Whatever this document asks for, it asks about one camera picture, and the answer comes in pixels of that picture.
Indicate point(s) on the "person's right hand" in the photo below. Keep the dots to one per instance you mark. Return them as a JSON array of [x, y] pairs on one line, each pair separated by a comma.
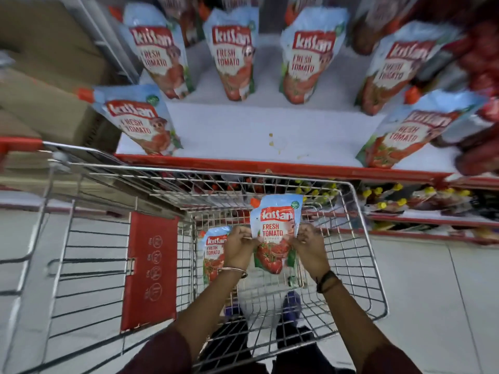
[[314, 253]]

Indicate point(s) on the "person's left hand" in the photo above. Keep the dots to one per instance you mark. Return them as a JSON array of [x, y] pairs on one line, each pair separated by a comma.
[[239, 249]]

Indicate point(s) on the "red edged white shelf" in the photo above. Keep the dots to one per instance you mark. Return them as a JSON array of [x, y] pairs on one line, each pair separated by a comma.
[[253, 128]]

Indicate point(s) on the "Kissan pouches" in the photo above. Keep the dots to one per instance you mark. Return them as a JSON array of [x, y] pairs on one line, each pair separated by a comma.
[[234, 54]]

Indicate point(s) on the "person's left forearm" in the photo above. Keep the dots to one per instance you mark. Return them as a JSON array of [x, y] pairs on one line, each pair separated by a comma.
[[210, 307]]

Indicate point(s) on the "person's right forearm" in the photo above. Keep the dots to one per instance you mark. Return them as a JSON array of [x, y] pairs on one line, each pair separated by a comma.
[[351, 323]]

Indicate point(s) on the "person's black trousers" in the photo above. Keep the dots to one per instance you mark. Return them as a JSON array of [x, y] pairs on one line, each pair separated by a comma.
[[230, 346]]

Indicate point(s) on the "person's maroon left sleeve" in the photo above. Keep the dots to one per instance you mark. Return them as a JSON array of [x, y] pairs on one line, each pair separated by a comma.
[[160, 354]]

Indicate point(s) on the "person's maroon sleeve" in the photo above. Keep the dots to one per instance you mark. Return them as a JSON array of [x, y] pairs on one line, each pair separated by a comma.
[[160, 354], [390, 362]]

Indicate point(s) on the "person's maroon right sleeve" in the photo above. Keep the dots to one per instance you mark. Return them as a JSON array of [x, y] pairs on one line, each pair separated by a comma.
[[390, 362]]

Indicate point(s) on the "silver bangle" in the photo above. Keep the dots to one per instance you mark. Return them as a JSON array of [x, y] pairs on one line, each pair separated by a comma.
[[234, 270]]

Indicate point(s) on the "black wrist bands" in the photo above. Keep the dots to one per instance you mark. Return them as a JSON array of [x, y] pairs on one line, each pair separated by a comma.
[[327, 280]]

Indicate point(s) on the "blue shoe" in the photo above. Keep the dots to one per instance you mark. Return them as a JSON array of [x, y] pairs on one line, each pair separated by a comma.
[[232, 309], [292, 307]]

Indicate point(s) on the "row of red capped bottles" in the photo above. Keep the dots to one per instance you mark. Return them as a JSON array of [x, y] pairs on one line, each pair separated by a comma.
[[234, 186]]

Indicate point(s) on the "row of yellow capped bottles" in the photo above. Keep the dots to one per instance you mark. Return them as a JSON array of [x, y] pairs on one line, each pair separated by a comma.
[[401, 201]]

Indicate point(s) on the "closed cardboard box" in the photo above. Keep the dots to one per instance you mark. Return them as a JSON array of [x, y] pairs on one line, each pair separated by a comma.
[[117, 198]]

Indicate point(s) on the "open cardboard box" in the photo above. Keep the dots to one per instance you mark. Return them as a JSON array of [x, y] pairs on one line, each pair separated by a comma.
[[50, 105]]

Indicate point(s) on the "pile of dark red packets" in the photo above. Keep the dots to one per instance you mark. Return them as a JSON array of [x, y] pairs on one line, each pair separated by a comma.
[[479, 54]]

